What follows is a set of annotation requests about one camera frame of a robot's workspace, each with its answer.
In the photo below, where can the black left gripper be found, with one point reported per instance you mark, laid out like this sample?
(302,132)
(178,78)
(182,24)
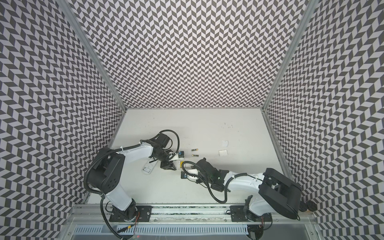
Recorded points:
(168,166)

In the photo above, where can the white battery cover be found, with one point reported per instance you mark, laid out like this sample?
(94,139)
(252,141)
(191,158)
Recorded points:
(225,144)

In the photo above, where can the white remote green buttons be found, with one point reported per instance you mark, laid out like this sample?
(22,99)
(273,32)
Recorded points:
(178,164)

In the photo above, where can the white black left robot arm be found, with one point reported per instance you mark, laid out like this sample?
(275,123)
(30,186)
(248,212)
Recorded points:
(104,174)

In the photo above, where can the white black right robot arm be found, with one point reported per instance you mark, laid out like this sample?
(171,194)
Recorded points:
(269,192)

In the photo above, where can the black round knob pair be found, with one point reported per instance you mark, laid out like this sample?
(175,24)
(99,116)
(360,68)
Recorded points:
(308,206)

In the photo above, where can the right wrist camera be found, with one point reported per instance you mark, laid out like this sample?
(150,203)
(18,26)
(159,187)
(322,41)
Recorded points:
(191,174)

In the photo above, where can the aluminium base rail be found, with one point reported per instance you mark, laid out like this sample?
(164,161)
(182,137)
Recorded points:
(162,214)

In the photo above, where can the aluminium corner post left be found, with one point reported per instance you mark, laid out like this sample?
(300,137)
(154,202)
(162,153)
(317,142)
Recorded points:
(70,16)

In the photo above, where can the aluminium corner post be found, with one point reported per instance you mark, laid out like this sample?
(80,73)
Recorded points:
(70,16)
(308,13)

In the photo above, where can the aluminium corner post right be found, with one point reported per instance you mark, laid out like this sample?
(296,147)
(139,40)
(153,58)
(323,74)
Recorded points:
(308,13)

